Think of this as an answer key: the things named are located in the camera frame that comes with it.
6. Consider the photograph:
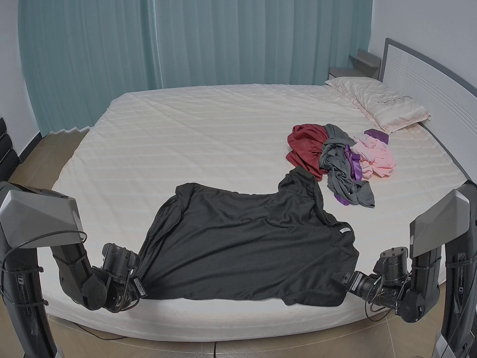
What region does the grey bedside table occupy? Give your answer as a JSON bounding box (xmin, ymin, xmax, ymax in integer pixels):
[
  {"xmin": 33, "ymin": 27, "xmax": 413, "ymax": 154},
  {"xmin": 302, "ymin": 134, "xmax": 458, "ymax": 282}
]
[{"xmin": 329, "ymin": 49, "xmax": 381, "ymax": 80}]

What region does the black T-shirt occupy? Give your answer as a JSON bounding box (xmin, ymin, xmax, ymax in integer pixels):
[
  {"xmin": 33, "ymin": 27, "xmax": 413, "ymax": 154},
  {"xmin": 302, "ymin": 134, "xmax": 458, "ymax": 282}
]
[{"xmin": 134, "ymin": 166, "xmax": 360, "ymax": 308}]

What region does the cream pillow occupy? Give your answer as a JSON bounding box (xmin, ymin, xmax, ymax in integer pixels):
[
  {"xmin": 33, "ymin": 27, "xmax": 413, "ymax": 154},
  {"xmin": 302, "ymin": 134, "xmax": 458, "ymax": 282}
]
[{"xmin": 324, "ymin": 76, "xmax": 432, "ymax": 134}]

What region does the black cable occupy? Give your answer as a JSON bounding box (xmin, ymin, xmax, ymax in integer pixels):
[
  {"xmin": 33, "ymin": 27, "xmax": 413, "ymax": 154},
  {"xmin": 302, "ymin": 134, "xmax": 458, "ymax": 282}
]
[
  {"xmin": 0, "ymin": 230, "xmax": 89, "ymax": 301},
  {"xmin": 61, "ymin": 321, "xmax": 129, "ymax": 340},
  {"xmin": 364, "ymin": 293, "xmax": 397, "ymax": 323}
]

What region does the bed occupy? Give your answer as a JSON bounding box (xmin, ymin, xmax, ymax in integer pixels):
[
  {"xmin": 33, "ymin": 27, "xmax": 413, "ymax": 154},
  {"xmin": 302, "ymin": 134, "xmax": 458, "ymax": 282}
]
[{"xmin": 37, "ymin": 38, "xmax": 477, "ymax": 344}]

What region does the pink garment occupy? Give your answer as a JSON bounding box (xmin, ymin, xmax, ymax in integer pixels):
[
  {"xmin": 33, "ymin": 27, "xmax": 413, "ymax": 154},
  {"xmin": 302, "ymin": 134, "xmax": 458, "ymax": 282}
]
[{"xmin": 350, "ymin": 134, "xmax": 396, "ymax": 180}]

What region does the purple garment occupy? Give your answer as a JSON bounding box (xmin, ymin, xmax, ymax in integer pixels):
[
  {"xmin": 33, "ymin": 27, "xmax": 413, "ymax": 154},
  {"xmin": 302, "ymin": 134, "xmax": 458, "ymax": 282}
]
[{"xmin": 334, "ymin": 128, "xmax": 390, "ymax": 205}]

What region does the grey garment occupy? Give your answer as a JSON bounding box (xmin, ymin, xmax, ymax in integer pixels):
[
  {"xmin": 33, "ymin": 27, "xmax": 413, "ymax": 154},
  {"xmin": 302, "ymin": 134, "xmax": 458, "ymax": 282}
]
[{"xmin": 318, "ymin": 124, "xmax": 376, "ymax": 208}]

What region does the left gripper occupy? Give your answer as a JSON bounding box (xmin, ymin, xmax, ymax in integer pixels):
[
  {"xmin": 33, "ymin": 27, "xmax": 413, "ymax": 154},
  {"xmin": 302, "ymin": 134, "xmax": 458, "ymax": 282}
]
[{"xmin": 112, "ymin": 276, "xmax": 148, "ymax": 307}]

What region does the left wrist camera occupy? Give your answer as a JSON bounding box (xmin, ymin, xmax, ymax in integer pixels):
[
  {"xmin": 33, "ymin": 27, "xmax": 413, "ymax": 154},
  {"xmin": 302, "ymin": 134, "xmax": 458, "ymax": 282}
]
[{"xmin": 123, "ymin": 250, "xmax": 141, "ymax": 277}]

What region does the blue-green curtain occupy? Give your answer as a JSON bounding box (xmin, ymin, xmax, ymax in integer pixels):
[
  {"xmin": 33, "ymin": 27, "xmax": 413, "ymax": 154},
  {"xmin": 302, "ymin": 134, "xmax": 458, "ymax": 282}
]
[
  {"xmin": 154, "ymin": 0, "xmax": 374, "ymax": 89},
  {"xmin": 18, "ymin": 0, "xmax": 162, "ymax": 137}
]

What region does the red garment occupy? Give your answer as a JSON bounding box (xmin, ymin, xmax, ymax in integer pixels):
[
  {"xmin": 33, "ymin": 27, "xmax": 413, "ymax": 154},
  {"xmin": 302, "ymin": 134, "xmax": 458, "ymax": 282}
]
[{"xmin": 286, "ymin": 124, "xmax": 328, "ymax": 181}]

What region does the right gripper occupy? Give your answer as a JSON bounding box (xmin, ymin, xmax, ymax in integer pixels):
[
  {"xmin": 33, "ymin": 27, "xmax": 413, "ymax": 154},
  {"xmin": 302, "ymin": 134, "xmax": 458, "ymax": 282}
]
[{"xmin": 333, "ymin": 271, "xmax": 382, "ymax": 299}]

